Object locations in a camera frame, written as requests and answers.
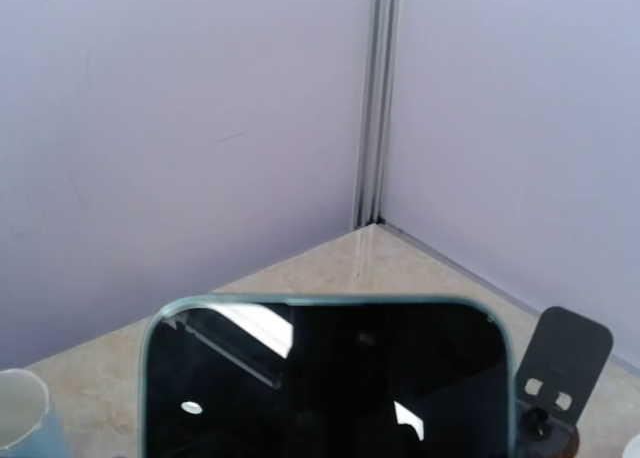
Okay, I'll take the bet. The lone black smartphone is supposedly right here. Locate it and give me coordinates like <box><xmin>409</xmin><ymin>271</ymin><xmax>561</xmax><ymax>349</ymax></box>
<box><xmin>138</xmin><ymin>294</ymin><xmax>515</xmax><ymax>457</ymax></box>

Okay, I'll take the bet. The left small desk phone stand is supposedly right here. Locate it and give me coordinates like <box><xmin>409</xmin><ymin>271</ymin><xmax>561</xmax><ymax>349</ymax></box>
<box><xmin>514</xmin><ymin>306</ymin><xmax>614</xmax><ymax>457</ymax></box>

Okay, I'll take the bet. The light blue mug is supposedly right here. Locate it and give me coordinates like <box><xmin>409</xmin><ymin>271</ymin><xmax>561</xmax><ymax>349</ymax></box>
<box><xmin>1</xmin><ymin>369</ymin><xmax>71</xmax><ymax>458</ymax></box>

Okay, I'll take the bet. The orange white bowl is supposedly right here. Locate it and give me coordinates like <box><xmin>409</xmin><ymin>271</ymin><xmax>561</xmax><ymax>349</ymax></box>
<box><xmin>621</xmin><ymin>434</ymin><xmax>640</xmax><ymax>458</ymax></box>

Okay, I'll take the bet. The back aluminium table rail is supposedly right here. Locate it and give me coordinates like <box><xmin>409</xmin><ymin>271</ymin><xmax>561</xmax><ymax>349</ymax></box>
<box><xmin>387</xmin><ymin>217</ymin><xmax>640</xmax><ymax>384</ymax></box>

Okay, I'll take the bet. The left aluminium corner post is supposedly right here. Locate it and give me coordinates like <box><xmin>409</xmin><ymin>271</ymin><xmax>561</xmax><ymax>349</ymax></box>
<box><xmin>353</xmin><ymin>0</ymin><xmax>401</xmax><ymax>229</ymax></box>

